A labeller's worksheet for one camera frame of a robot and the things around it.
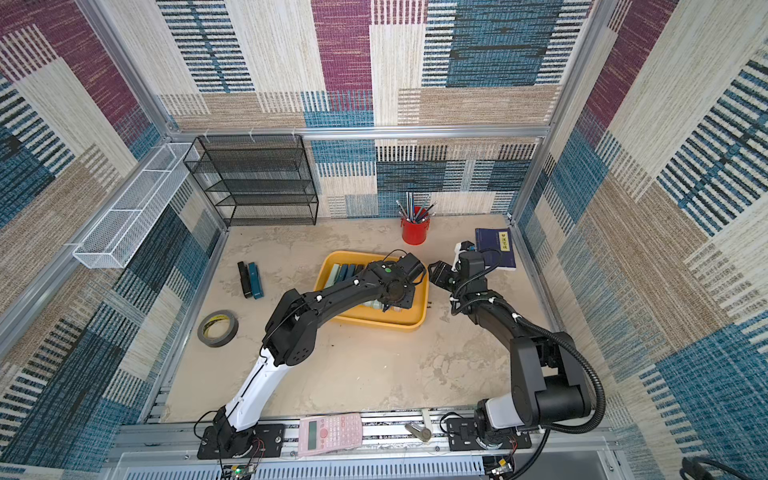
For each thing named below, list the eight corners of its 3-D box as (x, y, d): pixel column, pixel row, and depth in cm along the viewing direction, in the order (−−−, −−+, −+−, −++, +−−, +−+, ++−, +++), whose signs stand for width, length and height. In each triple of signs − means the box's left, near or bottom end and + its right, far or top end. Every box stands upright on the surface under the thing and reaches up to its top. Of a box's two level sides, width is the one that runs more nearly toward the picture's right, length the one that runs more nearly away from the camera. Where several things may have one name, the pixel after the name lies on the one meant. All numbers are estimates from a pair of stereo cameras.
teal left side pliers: (256, 300, 101) (252, 295, 99) (251, 268, 109) (248, 263, 107) (264, 297, 102) (261, 292, 99) (259, 266, 110) (256, 260, 108)
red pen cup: (401, 244, 116) (401, 230, 110) (400, 232, 119) (401, 218, 113) (428, 244, 116) (430, 230, 110) (427, 232, 119) (429, 218, 113)
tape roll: (195, 347, 91) (190, 343, 89) (209, 313, 98) (204, 309, 96) (231, 347, 91) (227, 343, 89) (242, 313, 98) (239, 309, 96)
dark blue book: (481, 267, 109) (483, 263, 107) (473, 233, 119) (474, 228, 117) (519, 267, 109) (522, 262, 106) (507, 232, 119) (510, 228, 117)
